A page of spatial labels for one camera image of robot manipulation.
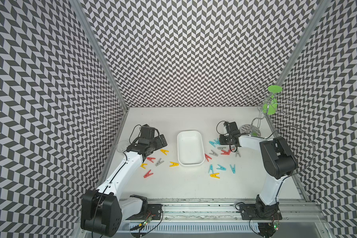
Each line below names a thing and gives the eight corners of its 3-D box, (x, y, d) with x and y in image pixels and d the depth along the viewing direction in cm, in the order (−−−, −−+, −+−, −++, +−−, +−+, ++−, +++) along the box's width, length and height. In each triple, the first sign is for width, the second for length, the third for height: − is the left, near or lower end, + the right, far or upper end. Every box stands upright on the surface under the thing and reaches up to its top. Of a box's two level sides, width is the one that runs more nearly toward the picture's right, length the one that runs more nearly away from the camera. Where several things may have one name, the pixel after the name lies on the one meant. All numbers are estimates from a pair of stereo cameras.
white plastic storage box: (176, 167, 90) (176, 162, 85) (178, 135, 105) (177, 130, 99) (204, 167, 90) (205, 162, 85) (201, 135, 105) (202, 130, 99)
